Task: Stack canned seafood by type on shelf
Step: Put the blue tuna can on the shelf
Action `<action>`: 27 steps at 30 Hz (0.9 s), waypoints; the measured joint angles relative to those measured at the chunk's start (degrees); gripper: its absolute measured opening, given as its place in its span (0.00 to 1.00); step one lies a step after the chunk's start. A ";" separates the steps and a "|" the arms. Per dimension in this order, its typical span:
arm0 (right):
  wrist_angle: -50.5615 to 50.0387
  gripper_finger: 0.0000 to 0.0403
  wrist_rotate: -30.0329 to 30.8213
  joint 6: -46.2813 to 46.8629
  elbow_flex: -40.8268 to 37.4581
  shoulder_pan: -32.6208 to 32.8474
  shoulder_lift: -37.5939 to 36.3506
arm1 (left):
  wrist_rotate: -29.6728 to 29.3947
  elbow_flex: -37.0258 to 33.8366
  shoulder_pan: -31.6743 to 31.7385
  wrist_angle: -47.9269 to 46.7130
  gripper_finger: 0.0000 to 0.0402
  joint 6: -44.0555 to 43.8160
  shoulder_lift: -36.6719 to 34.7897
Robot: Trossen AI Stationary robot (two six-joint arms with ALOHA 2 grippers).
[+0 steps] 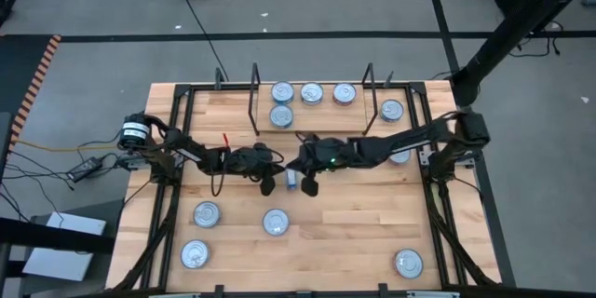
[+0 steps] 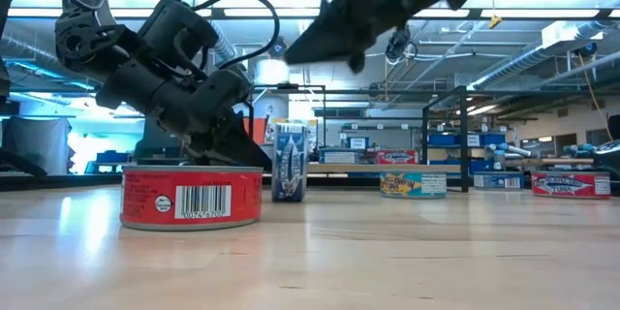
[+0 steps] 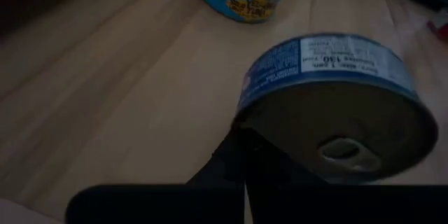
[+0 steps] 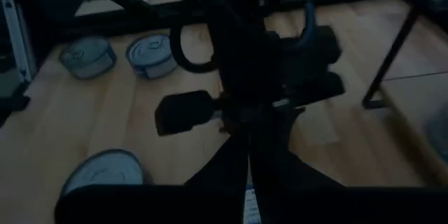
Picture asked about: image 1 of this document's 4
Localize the white flat box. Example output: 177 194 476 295
21 211 107 283

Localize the red can with barcode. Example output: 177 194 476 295
261 208 291 237

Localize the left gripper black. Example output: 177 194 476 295
227 142 287 197

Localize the red can nutrition facts label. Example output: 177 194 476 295
332 81 359 107

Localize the blue white label tuna can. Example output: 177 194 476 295
268 103 295 130
379 98 405 124
270 80 296 106

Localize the black mat orange striped edge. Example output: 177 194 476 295
0 34 62 150

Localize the red label seafood can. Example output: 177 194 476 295
394 248 425 280

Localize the long black floor cable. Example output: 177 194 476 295
169 0 231 83

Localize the wooden shelf with black frame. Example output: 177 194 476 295
247 61 379 137

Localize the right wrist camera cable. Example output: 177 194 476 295
295 130 322 146

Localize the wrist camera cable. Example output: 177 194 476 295
210 146 286 197
295 130 322 146

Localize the dark blue label can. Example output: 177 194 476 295
299 81 325 106

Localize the silver lid seafood can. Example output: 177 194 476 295
192 200 223 229

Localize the black desk bar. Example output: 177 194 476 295
0 216 117 256

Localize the teal label seafood can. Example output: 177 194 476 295
180 238 211 270

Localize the black aluminium rig frame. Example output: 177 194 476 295
111 67 504 298

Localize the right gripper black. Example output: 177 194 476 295
284 134 359 198

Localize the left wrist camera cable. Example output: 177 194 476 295
210 146 286 197

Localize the orange floor cable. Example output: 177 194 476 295
13 139 117 154

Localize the black power brick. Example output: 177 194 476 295
66 156 104 183

